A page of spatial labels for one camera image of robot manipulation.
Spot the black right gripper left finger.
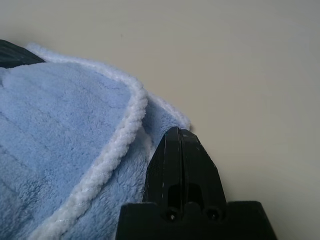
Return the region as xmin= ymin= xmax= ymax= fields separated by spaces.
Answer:
xmin=142 ymin=126 xmax=185 ymax=214

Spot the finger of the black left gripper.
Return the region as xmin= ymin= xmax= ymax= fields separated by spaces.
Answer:
xmin=0 ymin=39 xmax=46 ymax=69

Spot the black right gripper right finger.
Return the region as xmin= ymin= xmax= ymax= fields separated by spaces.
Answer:
xmin=179 ymin=128 xmax=228 ymax=216

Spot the light blue white-trimmed towel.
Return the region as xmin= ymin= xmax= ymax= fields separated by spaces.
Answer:
xmin=0 ymin=41 xmax=193 ymax=240

